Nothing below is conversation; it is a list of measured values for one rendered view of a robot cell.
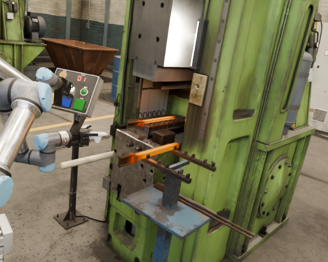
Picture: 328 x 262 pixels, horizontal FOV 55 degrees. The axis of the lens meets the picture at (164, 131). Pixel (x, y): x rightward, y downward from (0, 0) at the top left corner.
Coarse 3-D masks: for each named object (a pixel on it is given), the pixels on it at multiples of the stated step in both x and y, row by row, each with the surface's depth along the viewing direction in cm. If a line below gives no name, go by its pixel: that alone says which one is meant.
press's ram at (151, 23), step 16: (144, 0) 178; (160, 0) 170; (176, 0) 166; (192, 0) 175; (144, 16) 180; (160, 16) 172; (176, 16) 170; (192, 16) 179; (144, 32) 182; (160, 32) 173; (176, 32) 174; (192, 32) 183; (144, 48) 183; (160, 48) 175; (176, 48) 178; (192, 48) 188; (160, 64) 176; (176, 64) 182
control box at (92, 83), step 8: (56, 72) 220; (72, 72) 218; (72, 80) 216; (80, 80) 215; (88, 80) 214; (96, 80) 212; (80, 88) 213; (88, 88) 212; (96, 88) 213; (80, 96) 212; (88, 96) 210; (96, 96) 215; (72, 104) 211; (88, 104) 209; (72, 112) 214; (80, 112) 209; (88, 112) 209
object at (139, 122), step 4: (168, 116) 213; (172, 116) 215; (140, 120) 193; (144, 120) 197; (148, 120) 198; (152, 120) 199; (156, 120) 202; (160, 120) 205; (128, 124) 187; (132, 124) 189; (136, 124) 191; (140, 124) 193
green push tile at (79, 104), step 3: (75, 99) 211; (78, 99) 210; (81, 99) 210; (75, 102) 210; (78, 102) 210; (81, 102) 209; (84, 102) 209; (75, 105) 210; (78, 105) 209; (81, 105) 209; (84, 105) 209; (72, 108) 210; (75, 108) 209; (78, 108) 209; (81, 108) 208
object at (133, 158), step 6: (168, 144) 166; (174, 144) 168; (150, 150) 155; (156, 150) 156; (162, 150) 159; (168, 150) 163; (120, 156) 140; (126, 156) 140; (132, 156) 144; (138, 156) 146; (144, 156) 150; (120, 162) 139; (126, 162) 142; (132, 162) 145
